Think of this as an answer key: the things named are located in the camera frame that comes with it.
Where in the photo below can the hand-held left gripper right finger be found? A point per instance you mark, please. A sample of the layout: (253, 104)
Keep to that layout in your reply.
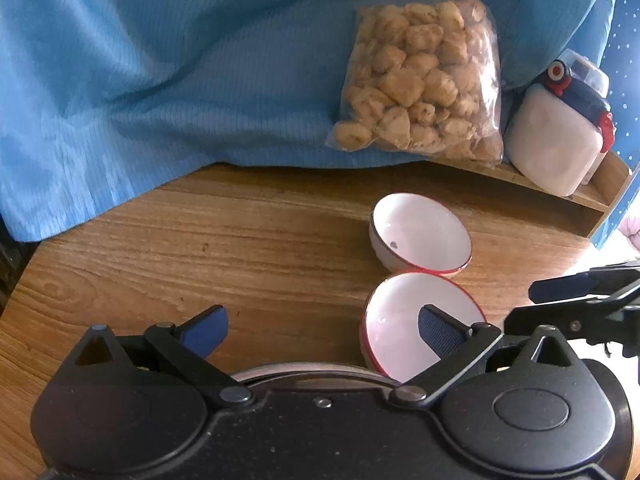
(440, 336)

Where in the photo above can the white bottle blue lid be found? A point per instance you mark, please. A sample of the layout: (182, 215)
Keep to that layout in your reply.
(550, 145)

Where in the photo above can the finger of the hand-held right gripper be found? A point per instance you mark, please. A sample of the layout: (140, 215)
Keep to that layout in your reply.
(565, 285)
(575, 320)

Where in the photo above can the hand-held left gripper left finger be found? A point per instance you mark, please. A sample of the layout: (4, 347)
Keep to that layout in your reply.
(205, 332)

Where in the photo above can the large steel plate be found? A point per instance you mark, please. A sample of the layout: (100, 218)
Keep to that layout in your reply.
(310, 374)

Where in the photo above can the pink cloth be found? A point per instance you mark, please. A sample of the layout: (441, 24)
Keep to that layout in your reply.
(631, 232)

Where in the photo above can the blue dotted curtain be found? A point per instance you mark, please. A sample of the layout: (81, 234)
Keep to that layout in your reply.
(625, 60)

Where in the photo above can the blue cloth cover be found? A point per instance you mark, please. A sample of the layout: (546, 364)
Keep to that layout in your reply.
(175, 70)

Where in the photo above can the clear bag of snacks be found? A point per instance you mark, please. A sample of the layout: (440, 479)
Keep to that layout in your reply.
(420, 90)

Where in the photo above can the white bowl red rim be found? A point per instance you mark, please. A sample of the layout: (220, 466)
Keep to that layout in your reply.
(395, 320)
(420, 232)

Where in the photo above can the wooden desk shelf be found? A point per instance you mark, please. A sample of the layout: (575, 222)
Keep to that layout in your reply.
(595, 200)

